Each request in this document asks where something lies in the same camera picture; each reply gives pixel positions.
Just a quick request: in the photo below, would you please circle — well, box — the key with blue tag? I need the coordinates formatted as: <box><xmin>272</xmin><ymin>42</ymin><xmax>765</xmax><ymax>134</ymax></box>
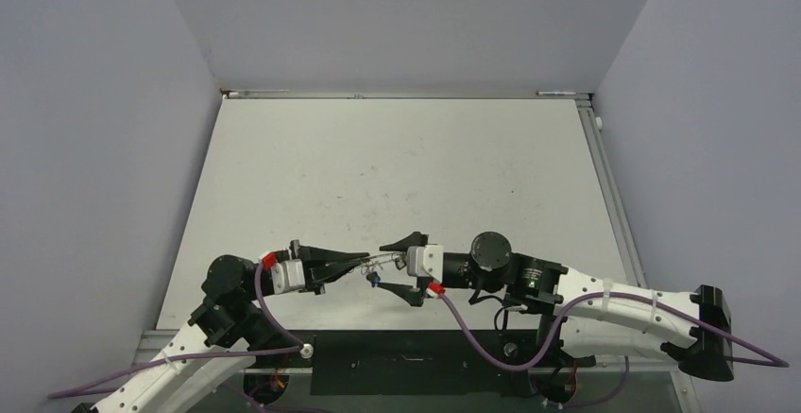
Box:
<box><xmin>366</xmin><ymin>272</ymin><xmax>382</xmax><ymax>288</ymax></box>

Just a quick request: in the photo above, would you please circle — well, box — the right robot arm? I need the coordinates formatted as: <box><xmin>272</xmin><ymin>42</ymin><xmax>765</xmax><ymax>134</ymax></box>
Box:
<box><xmin>366</xmin><ymin>232</ymin><xmax>734</xmax><ymax>382</ymax></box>

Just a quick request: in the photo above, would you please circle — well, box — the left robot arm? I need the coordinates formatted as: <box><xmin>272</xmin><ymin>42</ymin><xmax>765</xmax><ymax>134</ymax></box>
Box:
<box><xmin>56</xmin><ymin>241</ymin><xmax>370</xmax><ymax>412</ymax></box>

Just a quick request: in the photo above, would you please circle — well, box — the red white marker pen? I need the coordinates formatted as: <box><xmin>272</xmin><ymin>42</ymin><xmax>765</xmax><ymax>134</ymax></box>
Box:
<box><xmin>536</xmin><ymin>91</ymin><xmax>579</xmax><ymax>97</ymax></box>

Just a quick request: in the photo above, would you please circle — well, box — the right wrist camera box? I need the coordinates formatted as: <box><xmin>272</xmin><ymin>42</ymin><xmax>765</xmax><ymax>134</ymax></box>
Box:
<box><xmin>406</xmin><ymin>245</ymin><xmax>444</xmax><ymax>292</ymax></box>

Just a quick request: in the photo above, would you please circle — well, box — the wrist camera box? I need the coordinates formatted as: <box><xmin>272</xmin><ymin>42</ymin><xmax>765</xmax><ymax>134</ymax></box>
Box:
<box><xmin>259</xmin><ymin>250</ymin><xmax>306</xmax><ymax>295</ymax></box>
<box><xmin>406</xmin><ymin>245</ymin><xmax>444</xmax><ymax>292</ymax></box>

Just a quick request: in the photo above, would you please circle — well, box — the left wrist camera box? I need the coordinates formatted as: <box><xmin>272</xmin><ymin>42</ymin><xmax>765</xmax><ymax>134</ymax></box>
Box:
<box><xmin>259</xmin><ymin>250</ymin><xmax>306</xmax><ymax>295</ymax></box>

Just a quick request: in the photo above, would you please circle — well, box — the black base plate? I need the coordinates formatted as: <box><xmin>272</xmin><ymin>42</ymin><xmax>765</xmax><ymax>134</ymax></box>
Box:
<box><xmin>247</xmin><ymin>330</ymin><xmax>596</xmax><ymax>398</ymax></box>

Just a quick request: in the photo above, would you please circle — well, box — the aluminium frame rail right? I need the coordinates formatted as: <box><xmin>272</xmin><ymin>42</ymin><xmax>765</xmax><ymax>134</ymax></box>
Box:
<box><xmin>576</xmin><ymin>99</ymin><xmax>639</xmax><ymax>268</ymax></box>

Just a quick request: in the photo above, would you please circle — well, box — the aluminium frame rail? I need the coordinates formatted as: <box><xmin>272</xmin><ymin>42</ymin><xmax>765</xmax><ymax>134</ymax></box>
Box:
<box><xmin>128</xmin><ymin>327</ymin><xmax>694</xmax><ymax>374</ymax></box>
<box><xmin>576</xmin><ymin>99</ymin><xmax>639</xmax><ymax>268</ymax></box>
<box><xmin>220</xmin><ymin>90</ymin><xmax>592</xmax><ymax>100</ymax></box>

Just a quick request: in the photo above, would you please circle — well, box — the aluminium frame rail back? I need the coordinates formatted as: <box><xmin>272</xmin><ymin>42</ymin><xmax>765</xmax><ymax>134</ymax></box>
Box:
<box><xmin>220</xmin><ymin>90</ymin><xmax>592</xmax><ymax>100</ymax></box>

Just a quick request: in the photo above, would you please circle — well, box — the aluminium frame rail front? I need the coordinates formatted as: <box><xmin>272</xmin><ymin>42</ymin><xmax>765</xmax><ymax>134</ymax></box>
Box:
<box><xmin>128</xmin><ymin>327</ymin><xmax>694</xmax><ymax>374</ymax></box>

